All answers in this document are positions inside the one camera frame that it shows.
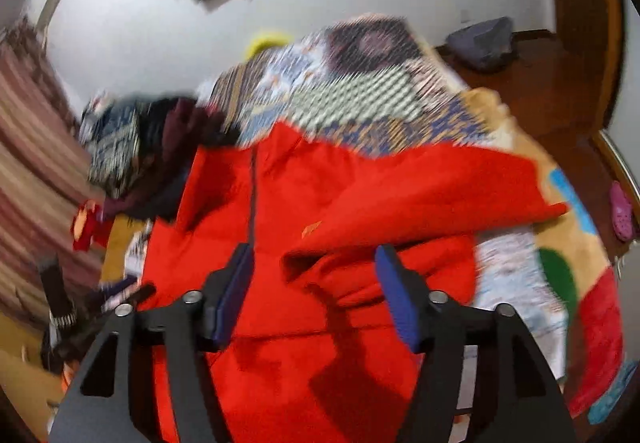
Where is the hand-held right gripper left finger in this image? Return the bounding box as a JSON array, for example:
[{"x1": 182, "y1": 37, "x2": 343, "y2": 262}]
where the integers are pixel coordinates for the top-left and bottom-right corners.
[{"x1": 48, "y1": 243, "x2": 256, "y2": 443}]

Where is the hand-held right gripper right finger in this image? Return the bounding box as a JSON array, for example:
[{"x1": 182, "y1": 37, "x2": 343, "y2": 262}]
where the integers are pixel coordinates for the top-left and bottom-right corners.
[{"x1": 375, "y1": 244, "x2": 576, "y2": 443}]

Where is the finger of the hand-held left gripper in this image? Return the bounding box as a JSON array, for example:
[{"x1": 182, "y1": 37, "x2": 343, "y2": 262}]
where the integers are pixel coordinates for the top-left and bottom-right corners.
[
  {"x1": 99, "y1": 275, "x2": 139, "y2": 299},
  {"x1": 82, "y1": 283, "x2": 157, "y2": 320}
]

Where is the red jacket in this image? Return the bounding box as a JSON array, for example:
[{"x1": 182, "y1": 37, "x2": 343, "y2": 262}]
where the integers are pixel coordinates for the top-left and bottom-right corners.
[{"x1": 137, "y1": 120, "x2": 571, "y2": 443}]

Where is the red plush toy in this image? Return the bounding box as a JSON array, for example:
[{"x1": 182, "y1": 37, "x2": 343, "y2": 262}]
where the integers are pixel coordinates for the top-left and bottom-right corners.
[{"x1": 71, "y1": 200, "x2": 113, "y2": 252}]

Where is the patterned folded garment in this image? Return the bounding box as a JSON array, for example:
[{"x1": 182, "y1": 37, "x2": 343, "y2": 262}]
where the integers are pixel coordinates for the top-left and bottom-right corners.
[{"x1": 78, "y1": 93, "x2": 143, "y2": 199}]

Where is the striped brown curtain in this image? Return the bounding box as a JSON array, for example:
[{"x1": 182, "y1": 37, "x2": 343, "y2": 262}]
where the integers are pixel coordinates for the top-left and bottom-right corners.
[{"x1": 0, "y1": 23, "x2": 108, "y2": 324}]

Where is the dark folded garment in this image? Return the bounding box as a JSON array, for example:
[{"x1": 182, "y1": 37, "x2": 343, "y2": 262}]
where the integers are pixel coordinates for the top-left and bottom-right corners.
[{"x1": 135, "y1": 96, "x2": 242, "y2": 149}]

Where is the maroon folded garment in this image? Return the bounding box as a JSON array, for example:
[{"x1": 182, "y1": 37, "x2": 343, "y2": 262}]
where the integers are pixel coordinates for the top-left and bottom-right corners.
[{"x1": 102, "y1": 98, "x2": 211, "y2": 224}]

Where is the tan cartoon blanket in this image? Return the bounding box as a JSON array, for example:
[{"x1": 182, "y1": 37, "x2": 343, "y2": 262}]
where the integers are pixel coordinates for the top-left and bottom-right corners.
[{"x1": 100, "y1": 88, "x2": 638, "y2": 426}]

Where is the pink slipper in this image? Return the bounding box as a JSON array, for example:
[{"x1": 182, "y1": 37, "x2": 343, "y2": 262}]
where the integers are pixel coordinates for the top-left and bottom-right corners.
[{"x1": 609, "y1": 180, "x2": 637, "y2": 242}]

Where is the yellow foam tube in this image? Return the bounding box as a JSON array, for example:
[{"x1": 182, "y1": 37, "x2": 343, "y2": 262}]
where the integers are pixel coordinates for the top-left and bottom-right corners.
[{"x1": 245, "y1": 26, "x2": 293, "y2": 59}]

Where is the grey bag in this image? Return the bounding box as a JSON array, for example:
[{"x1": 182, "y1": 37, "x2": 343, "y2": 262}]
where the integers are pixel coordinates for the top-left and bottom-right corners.
[{"x1": 445, "y1": 16, "x2": 521, "y2": 72}]

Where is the wooden wardrobe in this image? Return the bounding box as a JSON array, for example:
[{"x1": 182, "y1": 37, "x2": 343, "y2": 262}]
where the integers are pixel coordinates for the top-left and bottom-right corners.
[{"x1": 540, "y1": 0, "x2": 626, "y2": 129}]

